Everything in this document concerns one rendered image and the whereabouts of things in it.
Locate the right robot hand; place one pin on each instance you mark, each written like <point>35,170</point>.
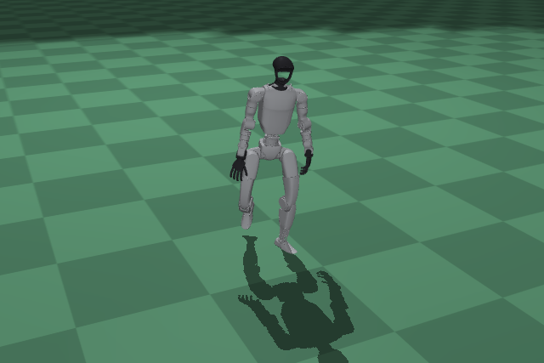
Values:
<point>238,165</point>

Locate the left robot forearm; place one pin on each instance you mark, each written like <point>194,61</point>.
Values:
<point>307,140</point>

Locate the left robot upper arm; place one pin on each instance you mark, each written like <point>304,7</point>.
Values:
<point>302,109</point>

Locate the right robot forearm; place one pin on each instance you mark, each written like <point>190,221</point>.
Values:
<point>244,138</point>

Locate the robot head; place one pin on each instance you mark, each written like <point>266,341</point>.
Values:
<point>282,63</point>

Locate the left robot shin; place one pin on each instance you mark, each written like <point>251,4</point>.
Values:
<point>286,218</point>

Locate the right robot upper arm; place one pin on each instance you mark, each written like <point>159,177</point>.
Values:
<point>254,96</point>

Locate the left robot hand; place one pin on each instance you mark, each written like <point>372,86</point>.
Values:
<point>308,161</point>

